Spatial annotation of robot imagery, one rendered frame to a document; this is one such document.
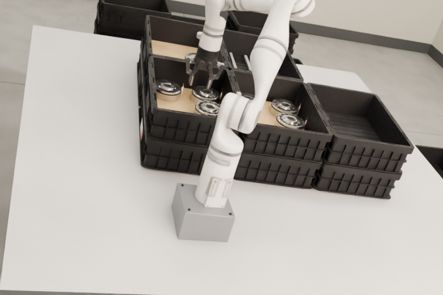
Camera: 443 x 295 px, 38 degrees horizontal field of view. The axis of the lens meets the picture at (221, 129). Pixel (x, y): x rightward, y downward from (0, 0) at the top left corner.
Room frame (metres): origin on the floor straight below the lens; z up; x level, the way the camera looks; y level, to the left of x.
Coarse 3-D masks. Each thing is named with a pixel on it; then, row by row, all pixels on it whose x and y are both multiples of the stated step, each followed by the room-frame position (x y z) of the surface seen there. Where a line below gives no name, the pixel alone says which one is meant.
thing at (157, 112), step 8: (152, 56) 2.09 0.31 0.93; (152, 64) 2.03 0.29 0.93; (192, 64) 2.13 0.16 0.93; (152, 72) 1.96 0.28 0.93; (152, 80) 1.90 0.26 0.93; (232, 80) 2.08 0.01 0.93; (152, 88) 1.85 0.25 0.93; (232, 88) 2.02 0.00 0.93; (152, 96) 1.79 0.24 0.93; (152, 104) 1.75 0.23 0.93; (152, 112) 1.73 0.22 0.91; (160, 112) 1.72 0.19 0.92; (168, 112) 1.73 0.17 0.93; (176, 112) 1.73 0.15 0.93; (184, 112) 1.75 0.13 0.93; (184, 120) 1.74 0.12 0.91; (192, 120) 1.75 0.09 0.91; (200, 120) 1.75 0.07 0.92; (208, 120) 1.76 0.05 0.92; (216, 120) 1.77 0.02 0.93
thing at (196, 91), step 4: (196, 88) 2.08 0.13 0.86; (200, 88) 2.09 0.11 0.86; (212, 88) 2.12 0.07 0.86; (192, 92) 2.05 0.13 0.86; (196, 92) 2.06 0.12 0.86; (216, 92) 2.09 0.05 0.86; (196, 96) 2.03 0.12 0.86; (200, 96) 2.03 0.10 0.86; (204, 96) 2.04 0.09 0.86; (208, 96) 2.05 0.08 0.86; (212, 96) 2.05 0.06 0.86; (216, 96) 2.07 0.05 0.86; (208, 100) 2.02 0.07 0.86; (212, 100) 2.03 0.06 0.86
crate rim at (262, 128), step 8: (232, 72) 2.15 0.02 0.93; (240, 72) 2.17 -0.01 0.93; (248, 72) 2.19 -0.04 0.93; (288, 80) 2.22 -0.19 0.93; (296, 80) 2.24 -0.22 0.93; (312, 96) 2.14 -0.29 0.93; (312, 104) 2.08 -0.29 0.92; (320, 112) 2.03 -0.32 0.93; (256, 128) 1.80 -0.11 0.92; (264, 128) 1.81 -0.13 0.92; (272, 128) 1.82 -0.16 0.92; (280, 128) 1.82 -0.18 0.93; (288, 128) 1.84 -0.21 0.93; (328, 128) 1.92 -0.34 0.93; (296, 136) 1.84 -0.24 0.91; (304, 136) 1.85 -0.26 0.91; (312, 136) 1.85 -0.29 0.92; (320, 136) 1.86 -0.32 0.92; (328, 136) 1.87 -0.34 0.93
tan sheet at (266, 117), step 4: (264, 104) 2.18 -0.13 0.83; (268, 104) 2.19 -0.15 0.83; (264, 108) 2.14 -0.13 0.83; (268, 108) 2.15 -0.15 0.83; (264, 112) 2.11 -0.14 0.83; (268, 112) 2.12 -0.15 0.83; (260, 116) 2.07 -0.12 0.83; (264, 116) 2.08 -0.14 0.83; (268, 116) 2.09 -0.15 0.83; (272, 116) 2.10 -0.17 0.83; (260, 120) 2.04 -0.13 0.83; (264, 120) 2.05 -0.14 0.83; (268, 120) 2.06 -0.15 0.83; (272, 120) 2.07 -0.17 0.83; (272, 124) 2.03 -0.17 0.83
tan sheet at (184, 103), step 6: (186, 90) 2.11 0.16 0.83; (180, 96) 2.05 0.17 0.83; (186, 96) 2.06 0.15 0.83; (162, 102) 1.96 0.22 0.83; (168, 102) 1.98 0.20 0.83; (174, 102) 1.99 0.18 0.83; (180, 102) 2.00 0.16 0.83; (186, 102) 2.01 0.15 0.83; (192, 102) 2.03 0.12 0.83; (162, 108) 1.92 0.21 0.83; (168, 108) 1.93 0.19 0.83; (174, 108) 1.95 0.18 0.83; (180, 108) 1.96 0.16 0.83; (186, 108) 1.97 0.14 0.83; (192, 108) 1.98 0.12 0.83
